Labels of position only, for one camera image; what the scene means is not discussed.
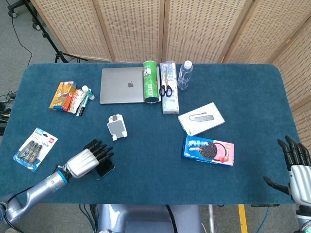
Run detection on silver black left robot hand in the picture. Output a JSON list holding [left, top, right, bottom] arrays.
[[66, 143, 115, 179]]

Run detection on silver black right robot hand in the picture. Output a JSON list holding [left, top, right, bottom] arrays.
[[263, 135, 311, 207]]

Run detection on black smartphone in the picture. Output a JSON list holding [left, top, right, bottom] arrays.
[[83, 139, 115, 178]]

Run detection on white phone stand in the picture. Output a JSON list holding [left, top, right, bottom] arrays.
[[106, 114, 128, 141]]

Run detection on grey laptop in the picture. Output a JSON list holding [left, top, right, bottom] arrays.
[[99, 67, 161, 105]]

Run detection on black tripod stand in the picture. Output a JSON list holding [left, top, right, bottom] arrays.
[[7, 0, 88, 64]]

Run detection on white snack packet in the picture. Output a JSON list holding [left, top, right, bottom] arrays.
[[67, 88, 88, 114]]

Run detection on red orange cardboard box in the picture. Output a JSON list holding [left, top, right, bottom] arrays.
[[62, 82, 78, 112]]

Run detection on yellow blue cardboard box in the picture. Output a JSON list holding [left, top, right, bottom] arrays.
[[49, 82, 73, 111]]

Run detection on white green glue stick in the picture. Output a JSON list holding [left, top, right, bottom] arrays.
[[82, 85, 95, 100]]

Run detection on blue table cloth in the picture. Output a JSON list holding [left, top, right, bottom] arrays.
[[0, 63, 301, 205]]

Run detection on grey robot torso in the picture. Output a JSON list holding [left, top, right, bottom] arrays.
[[97, 203, 204, 233]]

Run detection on white table leg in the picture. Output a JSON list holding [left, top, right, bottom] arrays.
[[208, 204, 216, 233]]

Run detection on blue Oreo cookie box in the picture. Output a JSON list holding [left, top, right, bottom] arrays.
[[182, 135, 235, 167]]

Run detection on white purple tissue pack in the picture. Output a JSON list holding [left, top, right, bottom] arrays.
[[159, 62, 180, 115]]

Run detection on green chips can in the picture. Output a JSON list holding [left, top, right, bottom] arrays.
[[142, 60, 161, 104]]

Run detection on white USB hub box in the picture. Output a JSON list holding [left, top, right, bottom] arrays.
[[177, 102, 225, 136]]

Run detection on clear plastic water bottle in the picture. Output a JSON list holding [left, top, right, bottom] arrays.
[[177, 60, 194, 90]]

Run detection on wicker folding screen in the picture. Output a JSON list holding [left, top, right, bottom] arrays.
[[30, 0, 311, 151]]

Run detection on black cable bundle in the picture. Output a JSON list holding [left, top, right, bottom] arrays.
[[0, 91, 17, 136]]

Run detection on black-handled scissors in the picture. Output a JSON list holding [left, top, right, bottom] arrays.
[[159, 70, 174, 97]]

